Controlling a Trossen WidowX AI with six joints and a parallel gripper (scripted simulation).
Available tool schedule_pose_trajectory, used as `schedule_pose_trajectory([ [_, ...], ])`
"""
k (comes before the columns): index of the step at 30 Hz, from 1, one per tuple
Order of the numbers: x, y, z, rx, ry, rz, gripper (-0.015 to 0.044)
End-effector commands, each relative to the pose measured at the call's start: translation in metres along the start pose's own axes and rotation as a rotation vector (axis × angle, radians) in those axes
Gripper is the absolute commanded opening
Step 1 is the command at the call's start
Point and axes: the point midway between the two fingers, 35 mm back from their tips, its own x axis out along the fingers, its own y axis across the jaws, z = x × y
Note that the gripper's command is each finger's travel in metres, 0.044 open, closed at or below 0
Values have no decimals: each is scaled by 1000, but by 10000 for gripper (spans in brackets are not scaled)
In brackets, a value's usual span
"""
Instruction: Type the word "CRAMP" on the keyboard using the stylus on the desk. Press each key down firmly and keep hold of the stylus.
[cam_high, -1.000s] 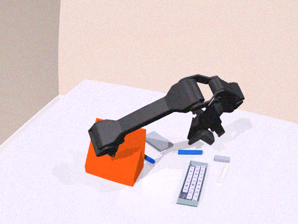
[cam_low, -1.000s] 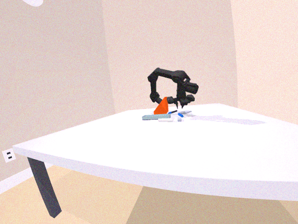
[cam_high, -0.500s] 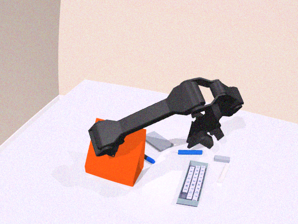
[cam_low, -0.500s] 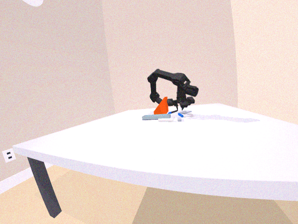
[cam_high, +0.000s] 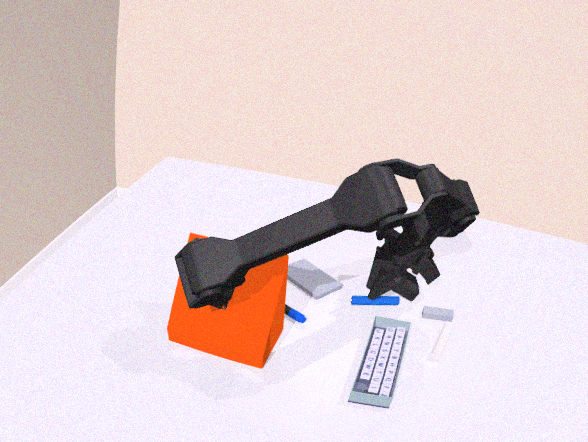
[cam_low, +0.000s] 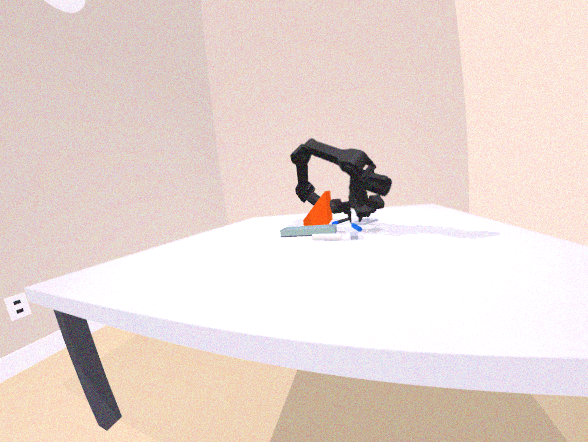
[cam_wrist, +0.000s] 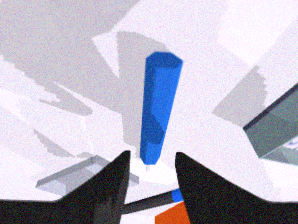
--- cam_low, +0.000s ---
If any small keyboard with white keys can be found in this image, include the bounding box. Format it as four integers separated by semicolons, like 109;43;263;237
280;224;337;237

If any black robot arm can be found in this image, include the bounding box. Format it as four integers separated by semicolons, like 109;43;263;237
290;138;392;218

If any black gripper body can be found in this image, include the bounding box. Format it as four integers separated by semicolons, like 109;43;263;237
330;185;385;214

